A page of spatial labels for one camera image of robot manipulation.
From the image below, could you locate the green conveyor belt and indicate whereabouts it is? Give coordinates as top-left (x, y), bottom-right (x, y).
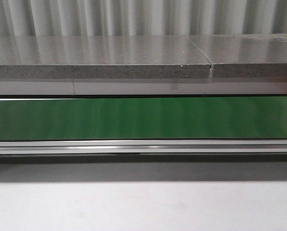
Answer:
top-left (0, 96), bottom-right (287, 141)

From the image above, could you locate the grey stone slab right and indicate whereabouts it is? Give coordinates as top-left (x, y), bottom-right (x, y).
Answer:
top-left (188, 34), bottom-right (287, 80)

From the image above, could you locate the aluminium conveyor side rail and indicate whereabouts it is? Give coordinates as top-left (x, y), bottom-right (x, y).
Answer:
top-left (0, 139), bottom-right (287, 156)

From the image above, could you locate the white pleated curtain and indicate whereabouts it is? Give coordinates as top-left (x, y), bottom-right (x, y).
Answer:
top-left (0, 0), bottom-right (287, 36)

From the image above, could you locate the grey stone counter slab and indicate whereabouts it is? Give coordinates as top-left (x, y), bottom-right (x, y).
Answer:
top-left (0, 36), bottom-right (210, 79)

